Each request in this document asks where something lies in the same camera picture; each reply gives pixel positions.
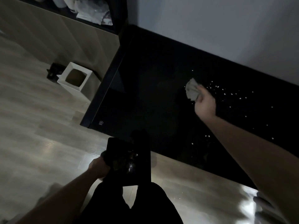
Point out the person's left hand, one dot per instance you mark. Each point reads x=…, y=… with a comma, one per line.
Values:
x=98, y=167

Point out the person's right hand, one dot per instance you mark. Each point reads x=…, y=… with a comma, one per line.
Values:
x=206, y=106

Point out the person's right fingers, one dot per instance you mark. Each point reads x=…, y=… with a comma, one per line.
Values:
x=202, y=92

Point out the person's left fingers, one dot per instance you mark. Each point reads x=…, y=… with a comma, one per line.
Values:
x=105, y=163

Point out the grey cloth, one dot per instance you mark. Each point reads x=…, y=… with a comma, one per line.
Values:
x=192, y=89

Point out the black dustpan tray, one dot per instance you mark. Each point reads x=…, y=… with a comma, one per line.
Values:
x=130, y=165

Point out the person's left forearm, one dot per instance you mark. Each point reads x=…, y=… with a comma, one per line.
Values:
x=63, y=200

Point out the person's right forearm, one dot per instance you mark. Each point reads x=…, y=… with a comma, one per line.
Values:
x=254, y=158

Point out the swept debris pile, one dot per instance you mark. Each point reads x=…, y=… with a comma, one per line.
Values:
x=127, y=162

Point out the scattered white crumbs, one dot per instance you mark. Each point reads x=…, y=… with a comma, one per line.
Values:
x=224, y=90

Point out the black glossy table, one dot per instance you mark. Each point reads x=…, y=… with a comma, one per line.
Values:
x=154, y=90

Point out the person's black trousers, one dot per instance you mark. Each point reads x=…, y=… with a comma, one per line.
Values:
x=140, y=207

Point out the white square trash bin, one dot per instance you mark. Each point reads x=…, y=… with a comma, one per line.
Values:
x=74, y=78

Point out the small black box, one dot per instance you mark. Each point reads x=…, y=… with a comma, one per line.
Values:
x=53, y=71

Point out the white crumpled plastic bag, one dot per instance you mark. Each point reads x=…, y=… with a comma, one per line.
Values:
x=93, y=10

